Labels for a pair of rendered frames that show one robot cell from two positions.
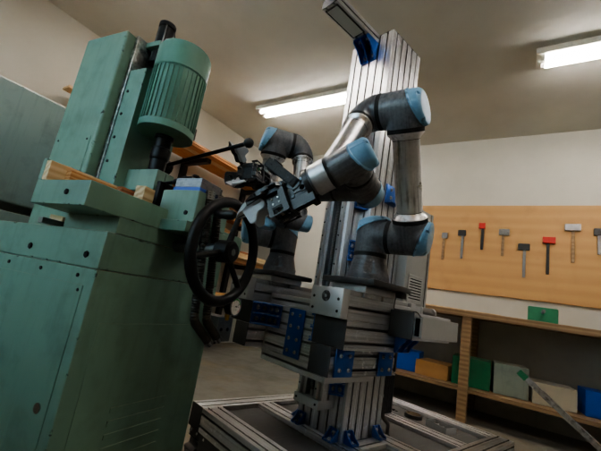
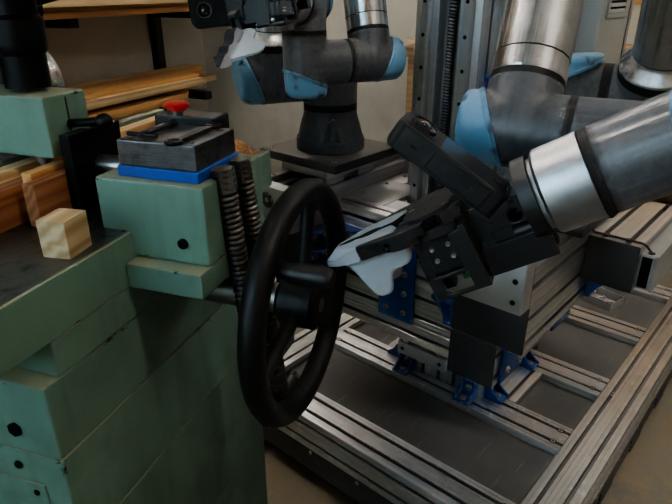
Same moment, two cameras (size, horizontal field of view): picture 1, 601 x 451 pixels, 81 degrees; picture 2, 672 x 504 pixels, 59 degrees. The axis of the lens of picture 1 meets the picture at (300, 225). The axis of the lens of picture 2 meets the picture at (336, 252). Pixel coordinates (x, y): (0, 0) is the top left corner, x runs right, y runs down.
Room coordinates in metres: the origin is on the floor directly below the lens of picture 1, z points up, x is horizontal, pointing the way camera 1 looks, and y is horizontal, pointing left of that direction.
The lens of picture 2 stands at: (0.33, 0.23, 1.15)
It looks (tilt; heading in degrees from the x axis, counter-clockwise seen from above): 25 degrees down; 352
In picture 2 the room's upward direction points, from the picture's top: straight up
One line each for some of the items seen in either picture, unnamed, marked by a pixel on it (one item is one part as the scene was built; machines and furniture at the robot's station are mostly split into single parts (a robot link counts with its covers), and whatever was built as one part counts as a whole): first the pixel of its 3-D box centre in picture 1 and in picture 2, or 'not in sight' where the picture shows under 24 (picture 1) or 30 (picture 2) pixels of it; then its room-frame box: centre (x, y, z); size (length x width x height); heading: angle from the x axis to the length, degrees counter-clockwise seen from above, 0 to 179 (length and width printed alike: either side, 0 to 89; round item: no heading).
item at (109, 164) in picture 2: (173, 199); (116, 165); (1.05, 0.39, 0.95); 0.09 x 0.07 x 0.09; 153
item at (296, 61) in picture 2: (272, 216); (314, 63); (1.38, 0.12, 1.02); 0.11 x 0.08 x 0.11; 105
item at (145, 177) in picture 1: (148, 185); (25, 124); (1.10, 0.51, 0.99); 0.14 x 0.07 x 0.09; 63
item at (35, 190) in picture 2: not in sight; (83, 184); (1.06, 0.44, 0.92); 0.17 x 0.02 x 0.05; 153
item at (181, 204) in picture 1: (194, 212); (186, 201); (1.01, 0.31, 0.91); 0.15 x 0.14 x 0.09; 153
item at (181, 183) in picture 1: (201, 189); (184, 140); (1.01, 0.31, 0.99); 0.13 x 0.11 x 0.06; 153
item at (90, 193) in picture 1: (169, 225); (131, 227); (1.05, 0.39, 0.87); 0.61 x 0.30 x 0.06; 153
